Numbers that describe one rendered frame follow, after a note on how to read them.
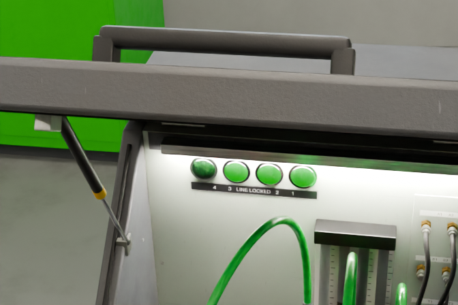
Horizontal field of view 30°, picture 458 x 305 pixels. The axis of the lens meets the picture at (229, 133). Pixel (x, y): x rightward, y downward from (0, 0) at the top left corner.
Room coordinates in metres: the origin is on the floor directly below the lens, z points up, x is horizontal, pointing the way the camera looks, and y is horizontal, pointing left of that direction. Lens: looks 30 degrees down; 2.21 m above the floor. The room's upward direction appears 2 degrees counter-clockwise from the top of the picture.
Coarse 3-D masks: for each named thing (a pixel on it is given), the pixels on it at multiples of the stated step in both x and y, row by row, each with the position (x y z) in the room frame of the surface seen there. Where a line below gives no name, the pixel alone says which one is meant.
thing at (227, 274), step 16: (272, 224) 1.08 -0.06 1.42; (288, 224) 1.12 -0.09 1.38; (256, 240) 1.04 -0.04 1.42; (304, 240) 1.17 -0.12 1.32; (240, 256) 1.01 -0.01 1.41; (304, 256) 1.18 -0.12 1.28; (224, 272) 0.99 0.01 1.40; (304, 272) 1.18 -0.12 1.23; (224, 288) 0.97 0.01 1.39; (304, 288) 1.19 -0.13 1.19; (208, 304) 0.95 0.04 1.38; (304, 304) 1.19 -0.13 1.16
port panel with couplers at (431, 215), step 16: (416, 208) 1.23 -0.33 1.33; (432, 208) 1.22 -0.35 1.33; (448, 208) 1.22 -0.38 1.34; (416, 224) 1.23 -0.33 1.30; (432, 224) 1.22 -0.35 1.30; (448, 224) 1.21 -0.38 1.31; (416, 240) 1.23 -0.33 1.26; (432, 240) 1.22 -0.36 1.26; (448, 240) 1.22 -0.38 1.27; (416, 256) 1.23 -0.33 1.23; (432, 256) 1.22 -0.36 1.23; (448, 256) 1.22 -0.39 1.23; (416, 272) 1.22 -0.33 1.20; (432, 272) 1.22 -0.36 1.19; (448, 272) 1.20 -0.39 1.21; (416, 288) 1.23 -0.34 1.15; (432, 288) 1.22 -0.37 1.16; (432, 304) 1.22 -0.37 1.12; (448, 304) 1.21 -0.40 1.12
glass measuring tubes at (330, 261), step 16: (320, 224) 1.25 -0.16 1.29; (336, 224) 1.25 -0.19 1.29; (352, 224) 1.25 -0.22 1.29; (368, 224) 1.24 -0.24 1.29; (320, 240) 1.23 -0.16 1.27; (336, 240) 1.22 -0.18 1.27; (352, 240) 1.22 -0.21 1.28; (368, 240) 1.21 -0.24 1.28; (384, 240) 1.21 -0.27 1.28; (320, 256) 1.24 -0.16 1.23; (336, 256) 1.25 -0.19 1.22; (368, 256) 1.22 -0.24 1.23; (384, 256) 1.21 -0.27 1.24; (320, 272) 1.24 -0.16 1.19; (336, 272) 1.25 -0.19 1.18; (368, 272) 1.24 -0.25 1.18; (384, 272) 1.21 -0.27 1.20; (320, 288) 1.24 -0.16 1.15; (336, 288) 1.25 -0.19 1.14; (368, 288) 1.24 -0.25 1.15; (384, 288) 1.21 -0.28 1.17; (320, 304) 1.24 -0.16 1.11; (336, 304) 1.25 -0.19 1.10; (368, 304) 1.24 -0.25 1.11; (384, 304) 1.22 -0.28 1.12
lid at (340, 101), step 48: (96, 48) 0.56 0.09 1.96; (144, 48) 0.56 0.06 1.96; (192, 48) 0.55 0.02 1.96; (240, 48) 0.54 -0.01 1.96; (288, 48) 0.53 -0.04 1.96; (336, 48) 0.53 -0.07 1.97; (0, 96) 0.52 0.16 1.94; (48, 96) 0.52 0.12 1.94; (96, 96) 0.51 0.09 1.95; (144, 96) 0.51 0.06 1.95; (192, 96) 0.50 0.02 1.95; (240, 96) 0.49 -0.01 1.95; (288, 96) 0.49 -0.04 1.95; (336, 96) 0.48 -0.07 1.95; (384, 96) 0.48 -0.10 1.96; (432, 96) 0.47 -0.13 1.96
